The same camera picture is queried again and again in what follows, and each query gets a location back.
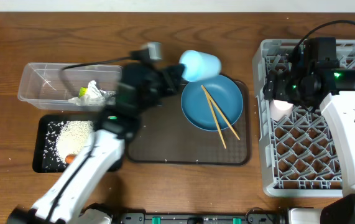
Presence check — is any pink cup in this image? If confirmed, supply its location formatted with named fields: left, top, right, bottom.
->
left=269, top=100, right=293, bottom=121

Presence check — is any light blue cup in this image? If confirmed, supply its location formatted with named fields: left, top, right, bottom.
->
left=179, top=50, right=221, bottom=82

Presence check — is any white napkin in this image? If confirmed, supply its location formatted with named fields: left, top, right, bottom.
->
left=68, top=80, right=116, bottom=106

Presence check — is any wooden chopstick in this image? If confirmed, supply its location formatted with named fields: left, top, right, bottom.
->
left=201, top=85, right=241, bottom=140
left=201, top=85, right=226, bottom=149

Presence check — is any green snack wrapper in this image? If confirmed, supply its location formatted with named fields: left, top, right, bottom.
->
left=78, top=87, right=88, bottom=98

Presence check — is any orange carrot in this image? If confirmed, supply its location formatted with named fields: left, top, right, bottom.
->
left=65, top=154, right=76, bottom=164

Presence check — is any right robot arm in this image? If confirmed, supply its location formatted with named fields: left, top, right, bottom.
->
left=261, top=58, right=355, bottom=223

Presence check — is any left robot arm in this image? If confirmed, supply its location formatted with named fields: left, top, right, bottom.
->
left=6, top=63, right=186, bottom=223

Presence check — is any grey dishwasher rack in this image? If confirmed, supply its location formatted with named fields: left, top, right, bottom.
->
left=252, top=39, right=343, bottom=197

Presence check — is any brown serving tray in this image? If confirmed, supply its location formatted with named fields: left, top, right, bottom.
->
left=125, top=80, right=252, bottom=166

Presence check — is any dark blue plate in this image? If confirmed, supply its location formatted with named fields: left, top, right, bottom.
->
left=181, top=75, right=244, bottom=131

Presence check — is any spilled white rice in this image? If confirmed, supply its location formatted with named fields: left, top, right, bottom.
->
left=42, top=121, right=93, bottom=172

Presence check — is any clear plastic bin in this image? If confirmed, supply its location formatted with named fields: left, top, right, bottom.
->
left=17, top=63, right=122, bottom=111

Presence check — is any black plastic tray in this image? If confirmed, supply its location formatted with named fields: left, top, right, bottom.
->
left=32, top=114, right=126, bottom=174

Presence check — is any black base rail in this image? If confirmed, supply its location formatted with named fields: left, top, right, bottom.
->
left=112, top=210, right=288, bottom=224

